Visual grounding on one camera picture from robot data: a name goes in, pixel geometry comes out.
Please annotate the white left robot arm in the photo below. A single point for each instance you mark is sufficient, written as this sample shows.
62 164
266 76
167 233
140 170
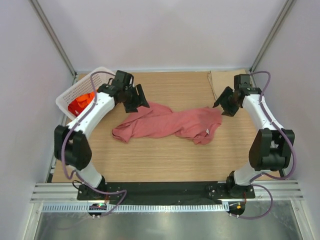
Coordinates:
71 145

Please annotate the left aluminium frame post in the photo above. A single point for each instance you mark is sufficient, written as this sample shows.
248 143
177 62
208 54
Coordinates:
52 35

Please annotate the white slotted cable duct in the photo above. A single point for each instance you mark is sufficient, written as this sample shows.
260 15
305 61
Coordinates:
101 208

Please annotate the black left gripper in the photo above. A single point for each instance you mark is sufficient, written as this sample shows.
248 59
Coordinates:
139 100

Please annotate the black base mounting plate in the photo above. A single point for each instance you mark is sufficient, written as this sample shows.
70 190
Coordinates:
179 193

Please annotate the white plastic laundry basket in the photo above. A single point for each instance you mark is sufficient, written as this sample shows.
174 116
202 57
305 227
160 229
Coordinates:
81 87

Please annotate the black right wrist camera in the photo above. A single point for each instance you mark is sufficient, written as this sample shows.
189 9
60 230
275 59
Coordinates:
242 81

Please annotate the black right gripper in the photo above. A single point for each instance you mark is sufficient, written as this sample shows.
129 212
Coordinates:
222 99

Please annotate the orange t shirt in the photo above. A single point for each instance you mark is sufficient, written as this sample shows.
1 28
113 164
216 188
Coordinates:
78 105

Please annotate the aluminium frame post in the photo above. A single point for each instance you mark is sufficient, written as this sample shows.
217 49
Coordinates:
52 35
279 21

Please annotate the right aluminium frame post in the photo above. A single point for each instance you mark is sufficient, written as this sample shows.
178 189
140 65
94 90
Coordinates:
279 21

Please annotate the folded beige t shirt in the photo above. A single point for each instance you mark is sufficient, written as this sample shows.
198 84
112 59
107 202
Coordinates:
219 80

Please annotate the pink t shirt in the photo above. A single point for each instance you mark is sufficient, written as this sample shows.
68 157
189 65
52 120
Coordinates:
159 121

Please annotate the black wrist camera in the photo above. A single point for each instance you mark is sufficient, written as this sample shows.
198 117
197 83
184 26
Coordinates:
123 79
242 81

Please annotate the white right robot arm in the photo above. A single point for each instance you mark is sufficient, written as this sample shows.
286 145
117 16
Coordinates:
272 147

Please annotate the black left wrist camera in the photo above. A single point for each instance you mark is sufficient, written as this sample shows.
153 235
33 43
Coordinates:
123 79

